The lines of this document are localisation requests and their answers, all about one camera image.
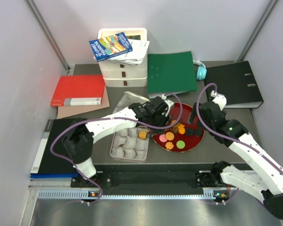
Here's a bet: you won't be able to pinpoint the black round cookie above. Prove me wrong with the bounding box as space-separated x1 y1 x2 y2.
193 129 202 137
185 128 194 137

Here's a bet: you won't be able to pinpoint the orange flower cookie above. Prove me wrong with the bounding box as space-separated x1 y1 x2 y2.
165 141 174 150
171 120 180 128

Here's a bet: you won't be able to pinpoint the orange round waffle cookie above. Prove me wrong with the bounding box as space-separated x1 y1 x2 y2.
138 131 148 140

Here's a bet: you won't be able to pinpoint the silver tin lid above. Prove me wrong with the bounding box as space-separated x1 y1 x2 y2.
112 91 149 113

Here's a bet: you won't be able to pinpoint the metal tongs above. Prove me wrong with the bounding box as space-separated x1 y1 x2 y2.
145 127 171 138

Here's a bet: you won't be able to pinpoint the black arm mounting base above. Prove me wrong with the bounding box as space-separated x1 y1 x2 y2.
70 163 253 190

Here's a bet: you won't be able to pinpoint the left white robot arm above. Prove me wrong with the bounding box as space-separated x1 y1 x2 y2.
62 97 175 187

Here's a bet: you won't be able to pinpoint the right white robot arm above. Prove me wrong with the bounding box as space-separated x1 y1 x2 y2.
190 92 283 220

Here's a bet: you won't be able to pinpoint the orange fish cookie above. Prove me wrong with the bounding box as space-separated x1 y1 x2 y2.
177 124 185 135

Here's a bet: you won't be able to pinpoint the red round tray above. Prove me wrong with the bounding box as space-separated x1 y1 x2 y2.
152 104 204 153

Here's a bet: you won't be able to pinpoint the brown cupcake liner cookie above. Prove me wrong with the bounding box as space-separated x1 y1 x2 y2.
171 127 178 133

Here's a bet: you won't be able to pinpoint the green round cookie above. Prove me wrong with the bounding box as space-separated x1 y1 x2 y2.
176 140 185 149

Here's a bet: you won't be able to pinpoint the pink round cookie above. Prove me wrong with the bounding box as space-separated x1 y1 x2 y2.
159 134 167 143

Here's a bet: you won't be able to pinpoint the cookie tin with paper cups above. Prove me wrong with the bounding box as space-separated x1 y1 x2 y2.
109 127 150 163

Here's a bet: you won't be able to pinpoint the black lever arch binder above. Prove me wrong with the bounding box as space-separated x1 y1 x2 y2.
204 61 264 108

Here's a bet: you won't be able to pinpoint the green binder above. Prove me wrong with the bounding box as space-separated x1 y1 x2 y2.
147 51 198 98

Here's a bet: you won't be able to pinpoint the teal headphones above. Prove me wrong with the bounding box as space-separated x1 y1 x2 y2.
193 60 207 81

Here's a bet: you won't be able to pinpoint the white stacked drawer boxes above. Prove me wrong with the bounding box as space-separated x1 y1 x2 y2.
98 28 148 87

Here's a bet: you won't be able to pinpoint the white spiral notebook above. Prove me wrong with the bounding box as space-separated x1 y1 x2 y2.
107 39 150 65

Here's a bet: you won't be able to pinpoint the blue paperback book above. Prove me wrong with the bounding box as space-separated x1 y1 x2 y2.
89 32 133 62

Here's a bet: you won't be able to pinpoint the red binder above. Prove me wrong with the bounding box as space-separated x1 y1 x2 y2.
50 74 105 107

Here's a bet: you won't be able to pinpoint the brown cardboard folder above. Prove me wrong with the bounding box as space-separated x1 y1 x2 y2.
56 88 110 119

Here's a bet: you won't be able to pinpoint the black book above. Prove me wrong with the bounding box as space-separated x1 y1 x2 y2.
30 118 89 175

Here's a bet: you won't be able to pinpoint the white slotted cable duct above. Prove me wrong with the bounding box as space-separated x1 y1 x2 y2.
38 190 225 200

